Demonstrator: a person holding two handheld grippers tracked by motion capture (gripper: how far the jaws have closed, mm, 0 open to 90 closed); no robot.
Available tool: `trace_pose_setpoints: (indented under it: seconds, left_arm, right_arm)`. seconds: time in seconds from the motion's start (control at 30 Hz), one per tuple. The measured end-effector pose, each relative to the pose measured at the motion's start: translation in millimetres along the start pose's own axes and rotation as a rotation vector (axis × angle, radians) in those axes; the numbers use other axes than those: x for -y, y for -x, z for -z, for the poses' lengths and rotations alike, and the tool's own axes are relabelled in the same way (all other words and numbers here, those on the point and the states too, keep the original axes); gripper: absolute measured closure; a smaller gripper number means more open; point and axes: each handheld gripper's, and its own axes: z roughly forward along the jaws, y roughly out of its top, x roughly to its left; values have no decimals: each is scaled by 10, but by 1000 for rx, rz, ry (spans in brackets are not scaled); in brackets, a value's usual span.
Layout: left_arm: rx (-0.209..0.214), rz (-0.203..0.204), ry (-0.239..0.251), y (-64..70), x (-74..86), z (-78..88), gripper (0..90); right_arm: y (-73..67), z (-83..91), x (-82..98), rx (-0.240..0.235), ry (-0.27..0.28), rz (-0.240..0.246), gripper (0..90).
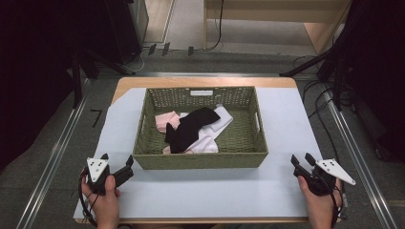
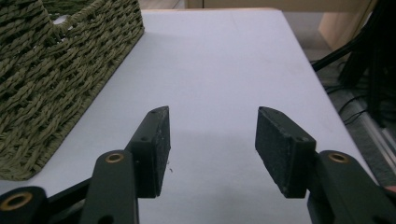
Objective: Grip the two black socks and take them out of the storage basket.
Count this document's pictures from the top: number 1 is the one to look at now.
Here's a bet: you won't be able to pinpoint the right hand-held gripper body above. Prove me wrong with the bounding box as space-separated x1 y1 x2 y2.
305 157 357 197

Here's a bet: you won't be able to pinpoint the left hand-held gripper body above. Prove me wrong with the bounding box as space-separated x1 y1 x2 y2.
86 156 112 196

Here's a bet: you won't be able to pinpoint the pink sock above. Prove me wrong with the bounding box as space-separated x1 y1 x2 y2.
161 145 196 156
154 110 182 135

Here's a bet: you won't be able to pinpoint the green woven basket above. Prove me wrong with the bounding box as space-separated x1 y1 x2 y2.
132 85 269 171

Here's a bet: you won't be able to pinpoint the black sock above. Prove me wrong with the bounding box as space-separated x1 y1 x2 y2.
163 106 222 155

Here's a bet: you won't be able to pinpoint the white sock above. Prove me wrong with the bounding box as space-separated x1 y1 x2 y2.
186 127 220 155
179 103 235 134

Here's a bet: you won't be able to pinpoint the person's right hand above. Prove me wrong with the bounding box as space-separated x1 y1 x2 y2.
297 176 344 229

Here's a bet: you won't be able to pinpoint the person's left hand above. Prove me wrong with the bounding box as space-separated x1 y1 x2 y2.
80 174 122 229

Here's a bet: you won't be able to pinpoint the light blue table mat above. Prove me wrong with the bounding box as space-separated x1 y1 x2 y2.
73 87 324 220

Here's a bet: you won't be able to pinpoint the black metal stand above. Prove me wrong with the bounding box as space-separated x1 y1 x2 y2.
279 37 352 113
70 47 138 110

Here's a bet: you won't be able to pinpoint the light wooden desk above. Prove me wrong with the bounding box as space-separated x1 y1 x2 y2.
202 0 352 55

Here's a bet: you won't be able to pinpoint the black cabinet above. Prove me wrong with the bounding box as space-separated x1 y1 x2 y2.
103 0 150 65

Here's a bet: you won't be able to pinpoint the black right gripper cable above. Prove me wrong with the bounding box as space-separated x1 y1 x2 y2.
330 185 349 229

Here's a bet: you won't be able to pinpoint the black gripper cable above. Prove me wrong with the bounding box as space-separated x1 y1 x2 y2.
77 166 98 228
330 185 349 229

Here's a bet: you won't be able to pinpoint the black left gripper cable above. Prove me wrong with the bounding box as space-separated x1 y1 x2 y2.
77 166 98 228

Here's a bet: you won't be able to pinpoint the metal floor rail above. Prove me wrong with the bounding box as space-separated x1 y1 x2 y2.
320 81 399 229
14 77 94 229

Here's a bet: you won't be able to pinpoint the black floor cables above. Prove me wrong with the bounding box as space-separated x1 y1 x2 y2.
291 54 354 166

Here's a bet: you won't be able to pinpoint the black hanging cable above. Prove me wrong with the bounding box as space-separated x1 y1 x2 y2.
202 0 225 52

